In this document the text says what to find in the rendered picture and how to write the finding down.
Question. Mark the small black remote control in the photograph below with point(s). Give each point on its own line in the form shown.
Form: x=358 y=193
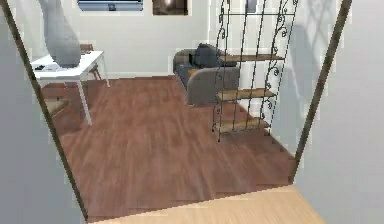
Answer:
x=39 y=67

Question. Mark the grey sofa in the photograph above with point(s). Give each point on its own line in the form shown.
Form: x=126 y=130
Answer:
x=208 y=83

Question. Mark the blue framed picture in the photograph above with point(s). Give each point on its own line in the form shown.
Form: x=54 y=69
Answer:
x=111 y=4

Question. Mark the white table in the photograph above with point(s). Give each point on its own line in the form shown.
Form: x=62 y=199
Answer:
x=87 y=63

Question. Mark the brown framed picture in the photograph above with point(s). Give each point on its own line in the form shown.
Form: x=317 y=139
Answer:
x=170 y=6

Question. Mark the grey tall vase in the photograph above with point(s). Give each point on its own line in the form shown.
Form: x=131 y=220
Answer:
x=62 y=40

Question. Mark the brown wooden chair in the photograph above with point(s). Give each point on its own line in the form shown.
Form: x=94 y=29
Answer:
x=89 y=53

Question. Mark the dark grey cushion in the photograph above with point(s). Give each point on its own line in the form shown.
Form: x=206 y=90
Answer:
x=206 y=55

